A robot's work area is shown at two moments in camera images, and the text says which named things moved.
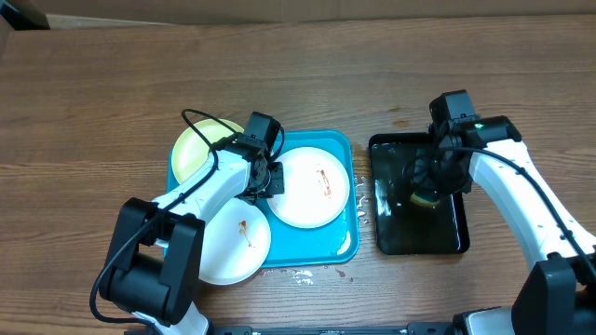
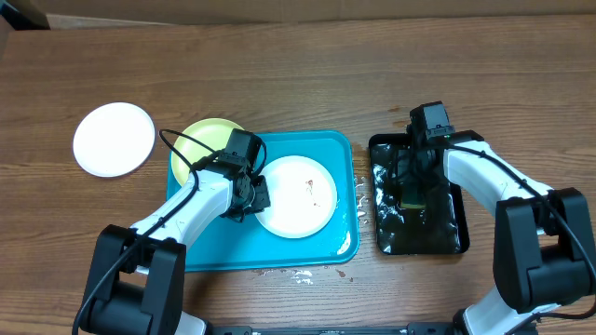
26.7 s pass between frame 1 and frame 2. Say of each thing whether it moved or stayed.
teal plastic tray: stayed
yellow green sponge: moved
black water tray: stayed
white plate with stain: moved
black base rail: stayed
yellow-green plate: stayed
